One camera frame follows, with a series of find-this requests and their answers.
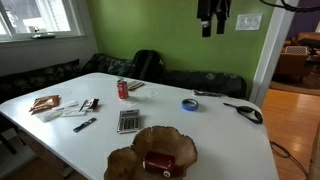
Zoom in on white wrapped packet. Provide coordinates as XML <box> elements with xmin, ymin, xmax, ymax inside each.
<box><xmin>36</xmin><ymin>109</ymin><xmax>64</xmax><ymax>123</ymax></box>

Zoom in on black floor cable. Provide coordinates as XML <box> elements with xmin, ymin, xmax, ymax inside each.
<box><xmin>268</xmin><ymin>140</ymin><xmax>310</xmax><ymax>178</ymax></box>

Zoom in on white framed window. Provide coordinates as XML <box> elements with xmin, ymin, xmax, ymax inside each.
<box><xmin>0</xmin><ymin>0</ymin><xmax>86</xmax><ymax>43</ymax></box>

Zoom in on dark floral cushion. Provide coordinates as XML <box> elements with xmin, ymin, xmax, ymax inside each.
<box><xmin>81</xmin><ymin>53</ymin><xmax>137</xmax><ymax>78</ymax></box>

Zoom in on striped wallet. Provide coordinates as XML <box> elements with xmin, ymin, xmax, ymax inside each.
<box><xmin>127</xmin><ymin>80</ymin><xmax>145</xmax><ymax>92</ymax></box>

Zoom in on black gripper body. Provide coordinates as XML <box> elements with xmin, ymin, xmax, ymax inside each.
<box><xmin>196</xmin><ymin>0</ymin><xmax>233</xmax><ymax>20</ymax></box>

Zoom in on black backpack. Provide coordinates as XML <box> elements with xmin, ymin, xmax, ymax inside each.
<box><xmin>130</xmin><ymin>49</ymin><xmax>166</xmax><ymax>83</ymax></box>

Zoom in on wooden burl tray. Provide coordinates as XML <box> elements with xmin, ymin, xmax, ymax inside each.
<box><xmin>103</xmin><ymin>125</ymin><xmax>199</xmax><ymax>180</ymax></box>

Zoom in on red toy wagon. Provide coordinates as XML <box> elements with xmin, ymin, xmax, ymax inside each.
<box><xmin>142</xmin><ymin>150</ymin><xmax>178</xmax><ymax>179</ymax></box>

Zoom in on brown armchair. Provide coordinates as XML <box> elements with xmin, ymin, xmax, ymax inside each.
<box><xmin>273</xmin><ymin>45</ymin><xmax>312</xmax><ymax>85</ymax></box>

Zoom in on black sunglasses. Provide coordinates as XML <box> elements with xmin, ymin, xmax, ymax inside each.
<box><xmin>222</xmin><ymin>102</ymin><xmax>264</xmax><ymax>126</ymax></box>

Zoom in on white light switch plate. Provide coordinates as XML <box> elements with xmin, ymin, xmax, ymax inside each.
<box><xmin>234</xmin><ymin>12</ymin><xmax>264</xmax><ymax>32</ymax></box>

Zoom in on blue masking tape roll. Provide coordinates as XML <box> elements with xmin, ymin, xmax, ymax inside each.
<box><xmin>181</xmin><ymin>98</ymin><xmax>200</xmax><ymax>113</ymax></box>

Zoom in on red soda can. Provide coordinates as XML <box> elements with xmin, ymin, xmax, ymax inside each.
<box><xmin>116</xmin><ymin>78</ymin><xmax>130</xmax><ymax>100</ymax></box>

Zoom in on dark patterned bench cushion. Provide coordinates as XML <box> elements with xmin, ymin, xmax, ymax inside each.
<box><xmin>159</xmin><ymin>70</ymin><xmax>249</xmax><ymax>100</ymax></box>

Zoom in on long dark bench cushion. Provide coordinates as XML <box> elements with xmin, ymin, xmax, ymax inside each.
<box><xmin>0</xmin><ymin>58</ymin><xmax>81</xmax><ymax>102</ymax></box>

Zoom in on grey desk calculator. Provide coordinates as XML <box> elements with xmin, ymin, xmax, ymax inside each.
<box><xmin>116</xmin><ymin>108</ymin><xmax>142</xmax><ymax>135</ymax></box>

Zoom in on flat white packet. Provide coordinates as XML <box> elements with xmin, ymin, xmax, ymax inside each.
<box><xmin>52</xmin><ymin>100</ymin><xmax>80</xmax><ymax>111</ymax></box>
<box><xmin>61</xmin><ymin>109</ymin><xmax>87</xmax><ymax>118</ymax></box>

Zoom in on orange snack packet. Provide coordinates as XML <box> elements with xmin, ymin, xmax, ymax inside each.
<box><xmin>28</xmin><ymin>94</ymin><xmax>61</xmax><ymax>114</ymax></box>

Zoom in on small device on sill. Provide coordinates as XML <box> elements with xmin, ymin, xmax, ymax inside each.
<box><xmin>30</xmin><ymin>26</ymin><xmax>57</xmax><ymax>40</ymax></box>

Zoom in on clear plastic bag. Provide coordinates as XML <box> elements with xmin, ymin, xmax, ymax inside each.
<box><xmin>132</xmin><ymin>88</ymin><xmax>161</xmax><ymax>101</ymax></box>

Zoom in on dark flat tool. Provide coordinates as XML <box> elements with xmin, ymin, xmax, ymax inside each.
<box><xmin>192</xmin><ymin>89</ymin><xmax>224</xmax><ymax>98</ymax></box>

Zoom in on black overhead robot cable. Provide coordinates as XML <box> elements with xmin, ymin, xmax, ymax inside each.
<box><xmin>258</xmin><ymin>0</ymin><xmax>320</xmax><ymax>14</ymax></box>

